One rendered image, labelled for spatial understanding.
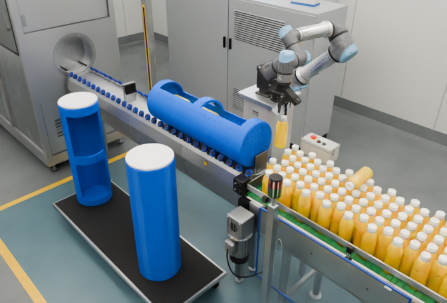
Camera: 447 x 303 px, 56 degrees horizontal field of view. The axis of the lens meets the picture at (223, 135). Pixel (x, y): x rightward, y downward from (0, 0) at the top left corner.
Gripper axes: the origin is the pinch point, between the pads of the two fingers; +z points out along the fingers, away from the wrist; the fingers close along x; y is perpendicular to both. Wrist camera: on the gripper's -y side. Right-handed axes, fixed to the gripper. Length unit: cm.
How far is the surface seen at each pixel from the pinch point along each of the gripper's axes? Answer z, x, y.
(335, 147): 21.3, -28.3, -18.5
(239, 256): 74, 33, -5
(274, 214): 27, 38, -28
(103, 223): 120, 49, 120
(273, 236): 41, 37, -28
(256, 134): 16.0, 1.9, 15.6
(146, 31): -8, -28, 160
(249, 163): 33.2, 6.4, 15.5
